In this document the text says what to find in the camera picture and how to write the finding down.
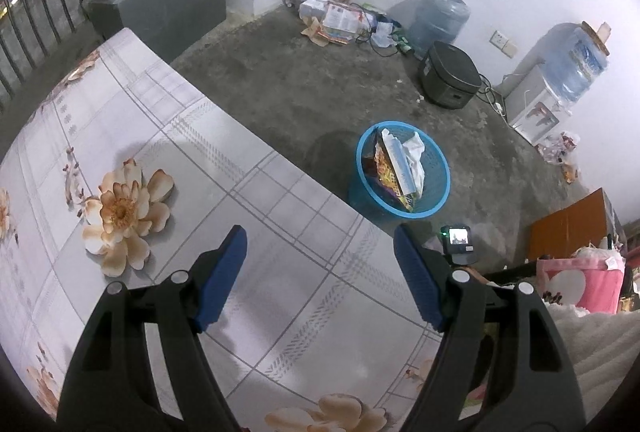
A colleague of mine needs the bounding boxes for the pink bag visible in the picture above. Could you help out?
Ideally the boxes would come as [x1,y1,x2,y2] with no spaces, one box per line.
[536,247,627,315]

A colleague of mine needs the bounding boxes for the pile of paper packaging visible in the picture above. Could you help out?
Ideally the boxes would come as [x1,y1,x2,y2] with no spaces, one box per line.
[299,0,381,47]

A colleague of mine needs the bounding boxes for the blue plastic mesh basket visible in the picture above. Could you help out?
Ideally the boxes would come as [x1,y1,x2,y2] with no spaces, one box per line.
[348,121,451,219]

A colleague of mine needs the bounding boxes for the brown wooden box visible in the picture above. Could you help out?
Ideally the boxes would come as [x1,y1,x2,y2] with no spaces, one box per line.
[527,188,623,263]

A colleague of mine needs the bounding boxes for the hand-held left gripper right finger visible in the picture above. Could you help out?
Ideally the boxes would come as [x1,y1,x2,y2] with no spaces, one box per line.
[393,223,586,432]

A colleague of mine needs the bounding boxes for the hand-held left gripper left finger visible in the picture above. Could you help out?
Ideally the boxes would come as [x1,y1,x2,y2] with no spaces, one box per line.
[56,224,249,432]

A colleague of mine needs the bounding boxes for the blue water jug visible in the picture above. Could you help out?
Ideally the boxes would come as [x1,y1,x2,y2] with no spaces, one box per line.
[407,0,472,58]
[540,21,612,103]

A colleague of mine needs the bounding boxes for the red snack bag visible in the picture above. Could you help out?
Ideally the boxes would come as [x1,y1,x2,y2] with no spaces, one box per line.
[372,132,418,212]

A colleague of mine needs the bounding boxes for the small white bag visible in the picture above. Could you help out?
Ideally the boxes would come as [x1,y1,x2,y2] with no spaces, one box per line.
[370,22,396,49]

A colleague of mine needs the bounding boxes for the floral tablecloth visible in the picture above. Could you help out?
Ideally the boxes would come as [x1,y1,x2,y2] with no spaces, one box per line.
[0,28,451,432]

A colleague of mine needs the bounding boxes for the pile of snack wrappers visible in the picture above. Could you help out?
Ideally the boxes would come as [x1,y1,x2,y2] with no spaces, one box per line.
[537,131,583,185]

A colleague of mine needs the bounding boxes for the black rice cooker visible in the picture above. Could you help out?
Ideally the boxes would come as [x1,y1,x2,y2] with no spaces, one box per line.
[419,41,483,109]

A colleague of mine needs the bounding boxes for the black power cable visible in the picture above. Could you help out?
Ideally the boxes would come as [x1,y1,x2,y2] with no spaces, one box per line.
[472,73,507,113]

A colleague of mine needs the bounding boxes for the wall socket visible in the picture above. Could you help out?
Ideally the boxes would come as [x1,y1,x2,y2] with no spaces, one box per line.
[490,29,521,59]

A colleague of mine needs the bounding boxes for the white water dispenser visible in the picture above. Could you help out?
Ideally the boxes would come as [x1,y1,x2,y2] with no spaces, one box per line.
[502,64,573,147]

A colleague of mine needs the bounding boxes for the white paper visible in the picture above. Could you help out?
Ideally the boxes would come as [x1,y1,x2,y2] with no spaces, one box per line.
[400,130,426,193]

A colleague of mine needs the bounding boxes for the green bottles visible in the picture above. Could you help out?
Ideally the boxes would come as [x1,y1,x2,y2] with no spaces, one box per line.
[392,29,416,55]

